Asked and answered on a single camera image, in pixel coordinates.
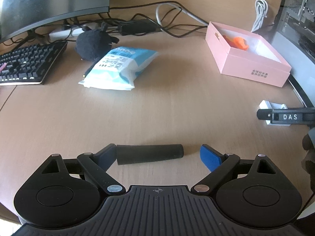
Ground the black cylinder handle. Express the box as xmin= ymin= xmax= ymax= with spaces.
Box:
xmin=116 ymin=144 xmax=184 ymax=165

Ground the orange plastic toy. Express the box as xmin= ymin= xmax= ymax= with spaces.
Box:
xmin=223 ymin=35 xmax=249 ymax=51

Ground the black plush toy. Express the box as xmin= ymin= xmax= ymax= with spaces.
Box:
xmin=75 ymin=22 xmax=120 ymax=61

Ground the pink cardboard box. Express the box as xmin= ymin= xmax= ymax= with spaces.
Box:
xmin=205 ymin=22 xmax=292 ymax=87

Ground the glass computer case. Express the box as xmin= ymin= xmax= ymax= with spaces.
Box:
xmin=271 ymin=0 xmax=314 ymax=107

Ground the blue white snack bag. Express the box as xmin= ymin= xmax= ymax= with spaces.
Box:
xmin=79 ymin=46 xmax=158 ymax=91

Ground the black mechanical keyboard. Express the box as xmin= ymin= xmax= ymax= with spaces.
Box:
xmin=0 ymin=41 xmax=68 ymax=86

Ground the white power strip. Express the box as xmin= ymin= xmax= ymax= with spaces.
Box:
xmin=49 ymin=22 xmax=99 ymax=42

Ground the black power adapter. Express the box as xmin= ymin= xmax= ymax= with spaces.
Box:
xmin=118 ymin=19 xmax=158 ymax=36

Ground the curved computer monitor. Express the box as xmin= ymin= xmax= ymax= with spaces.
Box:
xmin=1 ymin=0 xmax=109 ymax=41

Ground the white coiled cable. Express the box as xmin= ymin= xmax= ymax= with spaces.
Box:
xmin=250 ymin=0 xmax=269 ymax=33

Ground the grey looped cable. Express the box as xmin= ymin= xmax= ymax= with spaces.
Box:
xmin=155 ymin=3 xmax=210 ymax=28

